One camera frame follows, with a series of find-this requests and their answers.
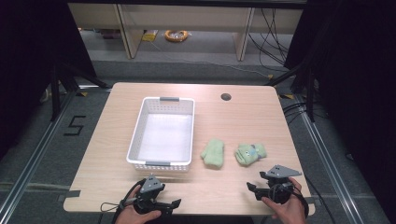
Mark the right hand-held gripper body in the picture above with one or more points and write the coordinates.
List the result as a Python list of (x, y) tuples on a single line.
[(280, 174)]

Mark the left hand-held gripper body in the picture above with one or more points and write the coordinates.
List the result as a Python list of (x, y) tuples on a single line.
[(150, 186)]

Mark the green mitten with face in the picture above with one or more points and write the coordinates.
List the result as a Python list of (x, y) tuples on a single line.
[(249, 153)]

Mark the white plastic basket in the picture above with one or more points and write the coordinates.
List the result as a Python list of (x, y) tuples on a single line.
[(165, 137)]

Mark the plain green mitten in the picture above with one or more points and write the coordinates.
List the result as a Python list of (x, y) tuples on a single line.
[(213, 153)]

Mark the person's left hand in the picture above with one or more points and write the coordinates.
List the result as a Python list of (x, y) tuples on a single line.
[(137, 215)]

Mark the person's right hand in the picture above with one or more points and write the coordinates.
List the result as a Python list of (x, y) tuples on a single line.
[(289, 209)]

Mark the grey tape strip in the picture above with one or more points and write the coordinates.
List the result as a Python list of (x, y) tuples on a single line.
[(71, 194), (308, 200)]

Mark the yellow black floor tape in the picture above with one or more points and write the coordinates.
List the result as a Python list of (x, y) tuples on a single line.
[(82, 93), (287, 96)]

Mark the black metal stand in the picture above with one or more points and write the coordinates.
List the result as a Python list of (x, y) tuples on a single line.
[(56, 93), (309, 93)]

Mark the black curtain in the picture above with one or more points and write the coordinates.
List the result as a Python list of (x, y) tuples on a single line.
[(358, 77), (28, 62)]

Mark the yellow packet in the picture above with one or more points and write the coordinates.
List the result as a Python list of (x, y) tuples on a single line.
[(150, 35)]

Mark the light wooden desk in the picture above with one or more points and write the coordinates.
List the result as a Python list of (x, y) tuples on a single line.
[(186, 18)]

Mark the aluminium floor rail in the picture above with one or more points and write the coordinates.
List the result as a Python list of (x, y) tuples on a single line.
[(327, 161), (34, 155)]

